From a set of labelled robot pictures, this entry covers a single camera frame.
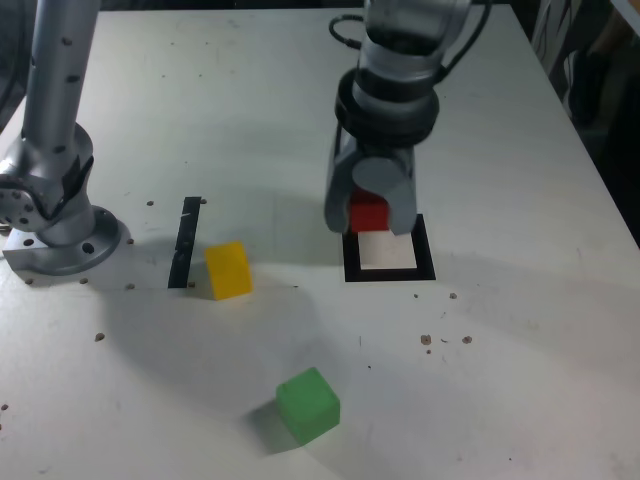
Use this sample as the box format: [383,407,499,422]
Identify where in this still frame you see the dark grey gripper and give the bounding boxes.
[323,129,418,239]

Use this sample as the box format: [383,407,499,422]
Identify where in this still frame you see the red cube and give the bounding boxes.
[348,188,391,234]

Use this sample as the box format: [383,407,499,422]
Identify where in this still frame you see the yellow cube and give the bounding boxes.
[203,240,254,302]

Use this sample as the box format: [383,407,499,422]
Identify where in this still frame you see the green cube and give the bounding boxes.
[275,366,342,446]

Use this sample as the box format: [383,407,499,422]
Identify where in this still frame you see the black tape square outline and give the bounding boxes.
[342,213,437,284]

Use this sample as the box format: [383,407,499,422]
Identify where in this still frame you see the black tape strip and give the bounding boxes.
[167,196,202,290]

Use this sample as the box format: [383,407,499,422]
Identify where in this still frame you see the white background furniture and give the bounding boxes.
[530,0,576,101]

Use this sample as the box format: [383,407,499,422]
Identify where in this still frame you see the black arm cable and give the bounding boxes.
[328,0,494,81]

